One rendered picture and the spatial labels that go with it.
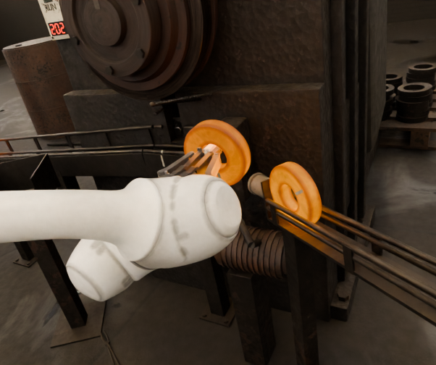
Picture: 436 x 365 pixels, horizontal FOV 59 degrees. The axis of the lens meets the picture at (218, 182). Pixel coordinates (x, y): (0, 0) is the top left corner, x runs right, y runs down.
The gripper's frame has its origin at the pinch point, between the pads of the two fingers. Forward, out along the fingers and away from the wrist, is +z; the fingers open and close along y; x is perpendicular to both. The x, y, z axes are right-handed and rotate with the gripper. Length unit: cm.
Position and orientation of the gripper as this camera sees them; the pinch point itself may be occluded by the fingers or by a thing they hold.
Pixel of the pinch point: (214, 148)
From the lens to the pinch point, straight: 84.8
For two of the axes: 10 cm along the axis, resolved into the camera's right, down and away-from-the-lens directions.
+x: -1.9, -8.3, -5.2
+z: 4.5, -5.4, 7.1
